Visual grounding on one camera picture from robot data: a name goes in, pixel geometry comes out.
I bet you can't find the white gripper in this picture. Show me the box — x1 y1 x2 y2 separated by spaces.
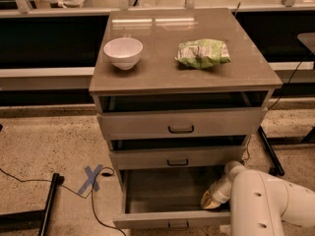
200 177 232 209

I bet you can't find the grey drawer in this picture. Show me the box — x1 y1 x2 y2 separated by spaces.
97 107 267 141
113 166 230 231
109 146 245 170

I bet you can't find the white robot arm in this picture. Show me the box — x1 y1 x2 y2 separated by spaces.
201 161 315 236

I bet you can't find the grey drawer cabinet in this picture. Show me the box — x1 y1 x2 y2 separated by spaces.
89 7 284 174

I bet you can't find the black stand leg right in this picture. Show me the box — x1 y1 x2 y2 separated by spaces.
258 127 284 176

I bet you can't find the black stand leg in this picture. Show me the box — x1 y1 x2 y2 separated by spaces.
0 173 64 236
258 127 284 176

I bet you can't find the blue tape cross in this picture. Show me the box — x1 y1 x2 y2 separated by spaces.
78 164 102 195

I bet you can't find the green snack bag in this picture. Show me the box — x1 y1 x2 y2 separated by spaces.
175 38 230 70

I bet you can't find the white bowl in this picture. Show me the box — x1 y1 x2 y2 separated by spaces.
103 37 143 70

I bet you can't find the black stand leg left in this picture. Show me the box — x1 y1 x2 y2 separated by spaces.
0 173 64 236

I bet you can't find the black floor cable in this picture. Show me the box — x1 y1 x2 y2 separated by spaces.
0 166 128 236

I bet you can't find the black cable right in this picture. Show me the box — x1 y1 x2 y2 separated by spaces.
267 51 315 111

